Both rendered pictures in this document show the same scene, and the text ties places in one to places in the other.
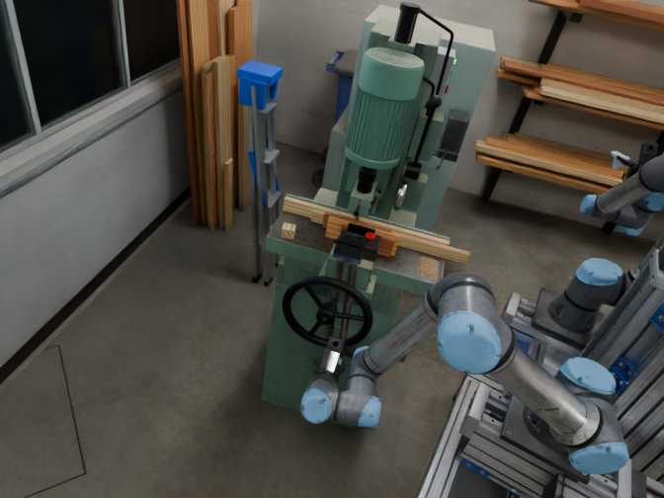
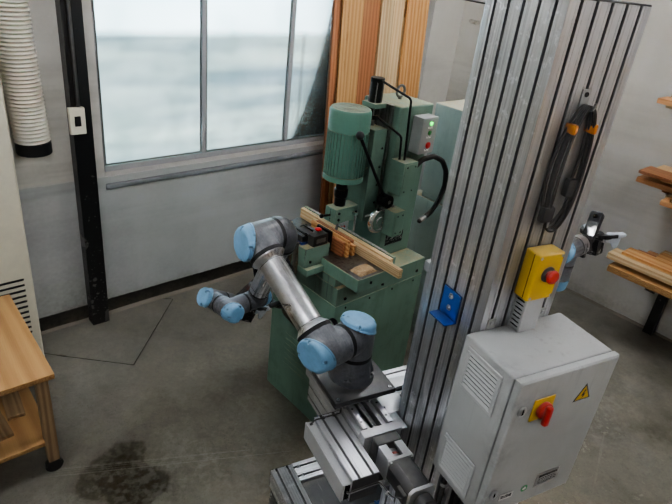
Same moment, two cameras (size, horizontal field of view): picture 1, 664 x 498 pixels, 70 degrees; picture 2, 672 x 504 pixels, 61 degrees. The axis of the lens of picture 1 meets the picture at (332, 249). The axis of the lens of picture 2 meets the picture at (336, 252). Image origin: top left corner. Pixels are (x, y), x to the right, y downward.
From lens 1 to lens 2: 160 cm
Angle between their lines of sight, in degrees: 34
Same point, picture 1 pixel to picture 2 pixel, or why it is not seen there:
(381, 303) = (327, 292)
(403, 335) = not seen: hidden behind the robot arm
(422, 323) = not seen: hidden behind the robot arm
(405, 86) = (345, 124)
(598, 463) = (308, 357)
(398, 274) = (335, 266)
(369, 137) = (328, 159)
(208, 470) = (198, 398)
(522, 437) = not seen: hidden behind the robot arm
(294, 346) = (284, 326)
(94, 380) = (176, 324)
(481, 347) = (244, 240)
